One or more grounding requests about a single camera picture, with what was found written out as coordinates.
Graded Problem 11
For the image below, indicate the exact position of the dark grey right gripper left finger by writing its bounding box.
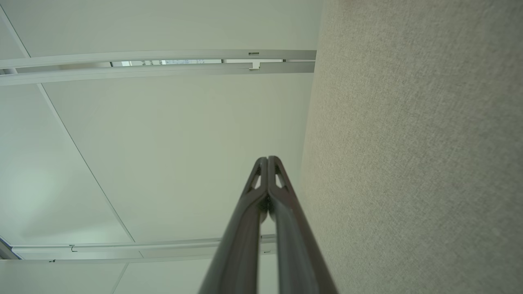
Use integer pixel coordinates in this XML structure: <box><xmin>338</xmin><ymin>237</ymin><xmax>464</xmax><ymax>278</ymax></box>
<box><xmin>198</xmin><ymin>157</ymin><xmax>268</xmax><ymax>294</ymax></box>

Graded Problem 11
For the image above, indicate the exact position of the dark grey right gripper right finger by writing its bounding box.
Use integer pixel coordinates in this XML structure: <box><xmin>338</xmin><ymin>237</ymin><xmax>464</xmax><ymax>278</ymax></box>
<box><xmin>268</xmin><ymin>156</ymin><xmax>339</xmax><ymax>294</ymax></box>

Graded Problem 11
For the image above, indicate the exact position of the grey fabric sofa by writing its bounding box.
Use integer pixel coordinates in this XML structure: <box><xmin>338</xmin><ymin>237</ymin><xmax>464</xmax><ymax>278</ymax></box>
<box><xmin>297</xmin><ymin>0</ymin><xmax>523</xmax><ymax>294</ymax></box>

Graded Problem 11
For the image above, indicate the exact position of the white aluminium partition rail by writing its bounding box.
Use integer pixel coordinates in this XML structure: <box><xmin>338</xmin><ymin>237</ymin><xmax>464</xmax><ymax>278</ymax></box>
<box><xmin>0</xmin><ymin>235</ymin><xmax>278</xmax><ymax>264</ymax></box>
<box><xmin>0</xmin><ymin>49</ymin><xmax>317</xmax><ymax>70</ymax></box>
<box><xmin>0</xmin><ymin>61</ymin><xmax>316</xmax><ymax>87</ymax></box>

